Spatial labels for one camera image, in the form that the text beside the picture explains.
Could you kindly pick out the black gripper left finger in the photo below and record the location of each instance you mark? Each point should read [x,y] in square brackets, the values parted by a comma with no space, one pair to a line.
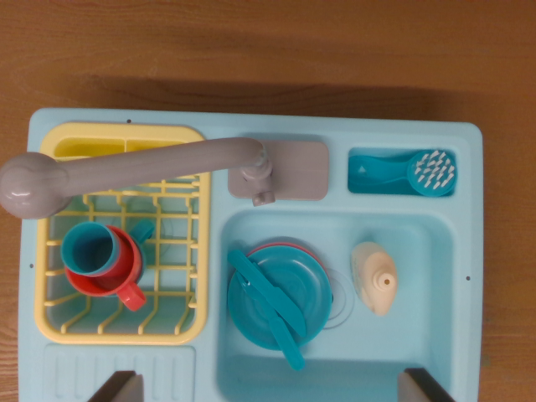
[121,389]

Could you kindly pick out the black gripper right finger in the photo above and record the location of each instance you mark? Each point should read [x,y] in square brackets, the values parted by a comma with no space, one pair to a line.
[419,389]

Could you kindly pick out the cream detergent bottle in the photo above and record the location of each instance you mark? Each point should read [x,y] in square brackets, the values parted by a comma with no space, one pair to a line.
[372,272]

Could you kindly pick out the light blue toy sink unit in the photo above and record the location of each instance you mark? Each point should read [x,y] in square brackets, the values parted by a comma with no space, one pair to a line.
[218,125]

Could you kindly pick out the red plastic cup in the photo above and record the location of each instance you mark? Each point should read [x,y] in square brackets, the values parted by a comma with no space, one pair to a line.
[127,251]

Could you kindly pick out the teal plastic plate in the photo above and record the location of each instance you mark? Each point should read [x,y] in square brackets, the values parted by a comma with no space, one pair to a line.
[305,285]

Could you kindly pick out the yellow plastic dish rack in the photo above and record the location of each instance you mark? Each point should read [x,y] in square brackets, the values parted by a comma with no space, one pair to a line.
[201,251]

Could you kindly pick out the red plastic plate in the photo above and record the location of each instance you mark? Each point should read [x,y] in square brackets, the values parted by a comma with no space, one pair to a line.
[293,244]

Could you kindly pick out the teal dish brush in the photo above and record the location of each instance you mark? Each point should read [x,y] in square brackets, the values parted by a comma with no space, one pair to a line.
[433,173]

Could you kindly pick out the grey toy faucet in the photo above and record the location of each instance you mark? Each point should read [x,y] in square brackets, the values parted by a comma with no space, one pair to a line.
[125,167]

